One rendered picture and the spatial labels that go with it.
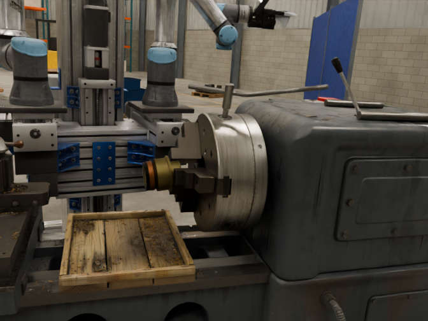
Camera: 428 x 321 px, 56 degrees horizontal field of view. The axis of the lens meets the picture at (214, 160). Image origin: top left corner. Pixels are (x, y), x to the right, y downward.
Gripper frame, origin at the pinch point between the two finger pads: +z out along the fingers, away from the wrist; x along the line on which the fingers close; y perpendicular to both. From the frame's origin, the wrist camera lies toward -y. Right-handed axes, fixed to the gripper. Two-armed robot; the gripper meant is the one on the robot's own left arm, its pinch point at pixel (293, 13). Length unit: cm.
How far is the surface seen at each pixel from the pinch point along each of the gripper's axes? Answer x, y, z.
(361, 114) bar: 94, 18, -4
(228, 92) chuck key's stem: 90, 16, -36
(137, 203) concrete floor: -145, 180, -83
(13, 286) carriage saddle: 121, 50, -78
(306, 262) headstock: 108, 52, -16
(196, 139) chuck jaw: 84, 31, -43
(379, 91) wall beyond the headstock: -934, 221, 523
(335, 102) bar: 69, 22, -1
